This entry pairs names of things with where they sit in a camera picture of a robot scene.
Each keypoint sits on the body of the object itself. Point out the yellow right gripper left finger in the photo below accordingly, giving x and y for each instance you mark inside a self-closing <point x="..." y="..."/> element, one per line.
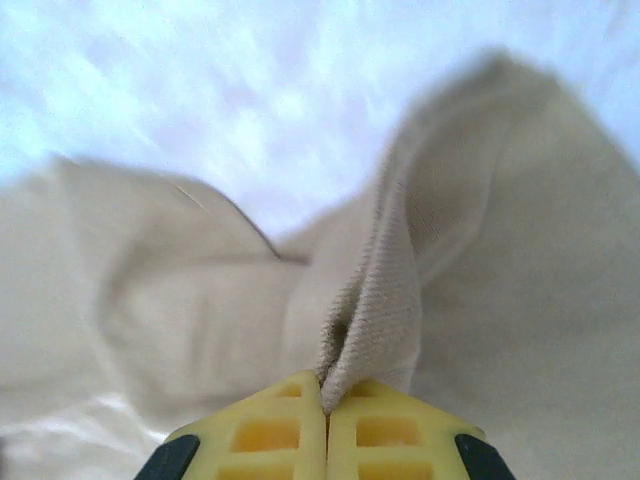
<point x="270" y="440"/>

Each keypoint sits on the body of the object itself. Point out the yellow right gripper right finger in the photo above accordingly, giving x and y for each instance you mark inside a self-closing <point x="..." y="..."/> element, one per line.
<point x="390" y="440"/>

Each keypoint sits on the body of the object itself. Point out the beige trousers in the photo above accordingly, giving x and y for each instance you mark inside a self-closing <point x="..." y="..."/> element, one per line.
<point x="500" y="250"/>

